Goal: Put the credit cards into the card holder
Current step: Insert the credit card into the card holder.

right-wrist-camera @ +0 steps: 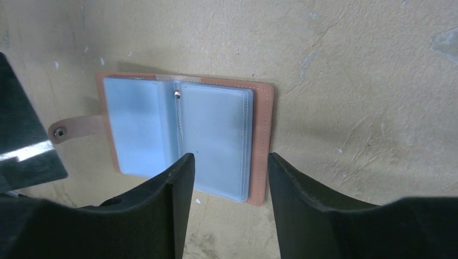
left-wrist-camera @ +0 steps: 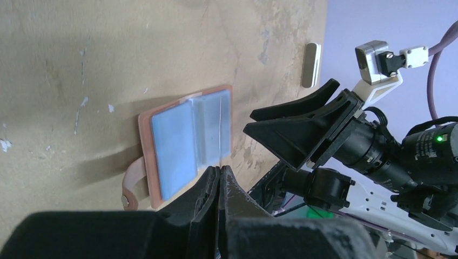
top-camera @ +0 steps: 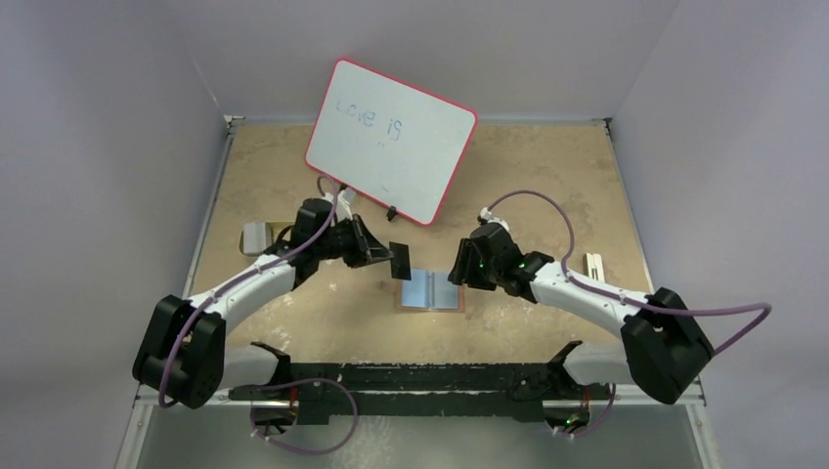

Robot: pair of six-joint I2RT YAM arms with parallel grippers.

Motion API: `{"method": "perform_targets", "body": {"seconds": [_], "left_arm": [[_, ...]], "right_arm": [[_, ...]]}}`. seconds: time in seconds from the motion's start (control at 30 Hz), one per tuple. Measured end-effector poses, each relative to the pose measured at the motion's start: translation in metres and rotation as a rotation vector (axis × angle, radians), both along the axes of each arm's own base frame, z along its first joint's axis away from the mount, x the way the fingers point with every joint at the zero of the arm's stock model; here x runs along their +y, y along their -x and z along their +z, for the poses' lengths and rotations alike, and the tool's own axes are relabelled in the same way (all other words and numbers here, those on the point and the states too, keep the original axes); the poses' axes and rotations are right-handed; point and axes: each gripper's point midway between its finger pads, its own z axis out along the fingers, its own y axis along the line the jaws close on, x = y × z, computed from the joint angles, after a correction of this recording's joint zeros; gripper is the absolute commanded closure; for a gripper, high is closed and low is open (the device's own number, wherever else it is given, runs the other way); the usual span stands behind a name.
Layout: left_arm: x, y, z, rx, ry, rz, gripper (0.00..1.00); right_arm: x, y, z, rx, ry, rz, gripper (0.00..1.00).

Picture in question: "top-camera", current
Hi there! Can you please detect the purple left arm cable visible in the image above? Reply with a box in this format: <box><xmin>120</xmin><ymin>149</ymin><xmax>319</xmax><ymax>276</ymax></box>
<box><xmin>156</xmin><ymin>176</ymin><xmax>344</xmax><ymax>409</ymax></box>

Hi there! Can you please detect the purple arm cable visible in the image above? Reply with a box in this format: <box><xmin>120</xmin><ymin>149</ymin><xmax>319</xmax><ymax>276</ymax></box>
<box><xmin>485</xmin><ymin>190</ymin><xmax>773</xmax><ymax>358</ymax></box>
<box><xmin>156</xmin><ymin>176</ymin><xmax>344</xmax><ymax>409</ymax></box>

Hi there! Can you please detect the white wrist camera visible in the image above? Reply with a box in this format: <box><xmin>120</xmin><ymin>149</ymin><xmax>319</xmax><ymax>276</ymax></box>
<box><xmin>477</xmin><ymin>206</ymin><xmax>510</xmax><ymax>232</ymax></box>
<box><xmin>334</xmin><ymin>188</ymin><xmax>357</xmax><ymax>220</ymax></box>

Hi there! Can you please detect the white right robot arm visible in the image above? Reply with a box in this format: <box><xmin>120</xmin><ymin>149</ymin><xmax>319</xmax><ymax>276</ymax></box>
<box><xmin>448</xmin><ymin>223</ymin><xmax>715</xmax><ymax>405</ymax></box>

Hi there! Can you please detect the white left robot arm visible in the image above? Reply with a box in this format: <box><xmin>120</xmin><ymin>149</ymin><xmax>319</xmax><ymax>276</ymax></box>
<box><xmin>132</xmin><ymin>198</ymin><xmax>411</xmax><ymax>409</ymax></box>

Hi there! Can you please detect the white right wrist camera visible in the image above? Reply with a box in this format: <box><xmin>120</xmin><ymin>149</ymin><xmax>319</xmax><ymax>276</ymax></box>
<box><xmin>477</xmin><ymin>206</ymin><xmax>510</xmax><ymax>232</ymax></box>

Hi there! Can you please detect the pink framed whiteboard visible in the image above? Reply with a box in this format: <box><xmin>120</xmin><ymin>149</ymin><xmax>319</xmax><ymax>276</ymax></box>
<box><xmin>305</xmin><ymin>59</ymin><xmax>478</xmax><ymax>226</ymax></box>

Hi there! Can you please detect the cream oval tray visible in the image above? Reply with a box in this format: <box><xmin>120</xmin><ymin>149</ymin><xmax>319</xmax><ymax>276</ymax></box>
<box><xmin>266</xmin><ymin>222</ymin><xmax>293</xmax><ymax>241</ymax></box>

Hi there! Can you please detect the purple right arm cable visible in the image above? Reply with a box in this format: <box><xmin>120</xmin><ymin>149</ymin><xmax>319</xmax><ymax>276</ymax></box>
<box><xmin>485</xmin><ymin>190</ymin><xmax>773</xmax><ymax>358</ymax></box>

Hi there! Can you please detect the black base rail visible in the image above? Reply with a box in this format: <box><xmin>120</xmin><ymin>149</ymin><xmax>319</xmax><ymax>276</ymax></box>
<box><xmin>229</xmin><ymin>353</ymin><xmax>612</xmax><ymax>427</ymax></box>

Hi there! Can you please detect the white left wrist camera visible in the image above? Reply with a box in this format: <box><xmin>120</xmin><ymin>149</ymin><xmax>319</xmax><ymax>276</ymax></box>
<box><xmin>334</xmin><ymin>188</ymin><xmax>357</xmax><ymax>220</ymax></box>

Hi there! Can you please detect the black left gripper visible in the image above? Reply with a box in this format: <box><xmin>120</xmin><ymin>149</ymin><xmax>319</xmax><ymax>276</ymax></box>
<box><xmin>315</xmin><ymin>214</ymin><xmax>393</xmax><ymax>270</ymax></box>

